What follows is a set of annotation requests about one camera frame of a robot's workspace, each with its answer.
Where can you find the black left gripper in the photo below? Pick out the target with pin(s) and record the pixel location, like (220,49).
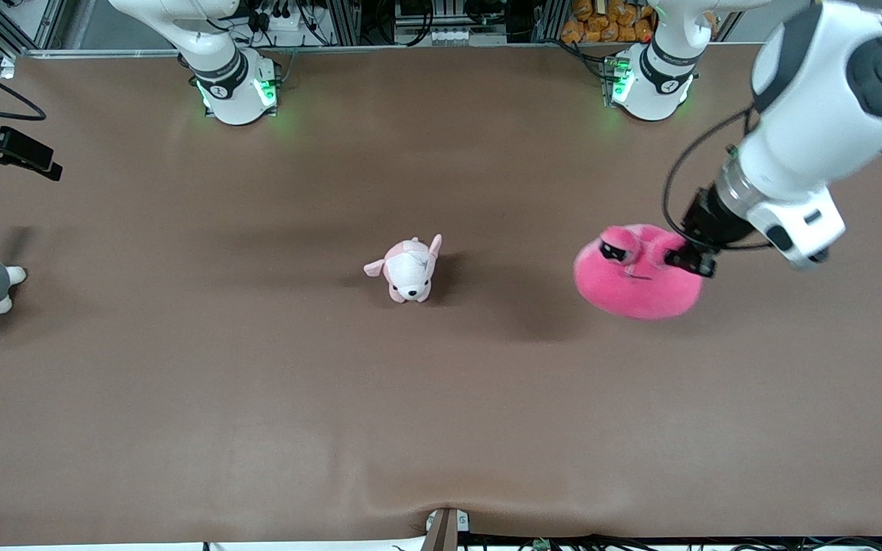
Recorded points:
(704,218)

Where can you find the hot pink round plush toy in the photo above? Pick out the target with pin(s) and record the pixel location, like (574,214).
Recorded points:
(640,295)

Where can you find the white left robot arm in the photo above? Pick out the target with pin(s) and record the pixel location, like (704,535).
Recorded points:
(816,115)

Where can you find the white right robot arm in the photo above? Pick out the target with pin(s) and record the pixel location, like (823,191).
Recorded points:
(227,92)

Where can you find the orange snack bags pile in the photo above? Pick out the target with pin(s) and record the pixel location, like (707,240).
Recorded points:
(602,27)

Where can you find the pale pink dog plush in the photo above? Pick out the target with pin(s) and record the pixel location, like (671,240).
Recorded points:
(409,272)

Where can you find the white power strip black plugs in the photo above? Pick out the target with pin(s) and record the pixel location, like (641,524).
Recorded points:
(272,19)

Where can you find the aluminium frame struts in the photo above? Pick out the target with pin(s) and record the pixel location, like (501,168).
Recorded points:
(54,23)

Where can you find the silver table edge rail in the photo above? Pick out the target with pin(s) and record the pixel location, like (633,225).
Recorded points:
(104,53)

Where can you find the wooden post with bracket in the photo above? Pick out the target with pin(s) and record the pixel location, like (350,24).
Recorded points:
(442,532)

